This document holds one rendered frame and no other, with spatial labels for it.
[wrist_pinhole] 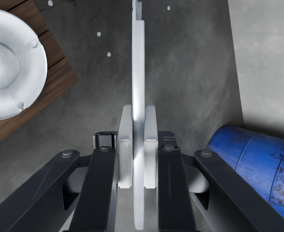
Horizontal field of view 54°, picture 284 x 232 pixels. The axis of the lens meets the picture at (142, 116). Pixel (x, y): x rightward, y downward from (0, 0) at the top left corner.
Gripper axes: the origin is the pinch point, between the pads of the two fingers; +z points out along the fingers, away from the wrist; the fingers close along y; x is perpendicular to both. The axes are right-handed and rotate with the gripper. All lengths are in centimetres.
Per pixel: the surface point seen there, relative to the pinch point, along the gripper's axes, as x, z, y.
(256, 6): 19, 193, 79
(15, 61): -2, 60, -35
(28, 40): 3, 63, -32
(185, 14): 13, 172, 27
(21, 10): 11, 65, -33
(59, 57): -3, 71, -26
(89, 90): -25, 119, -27
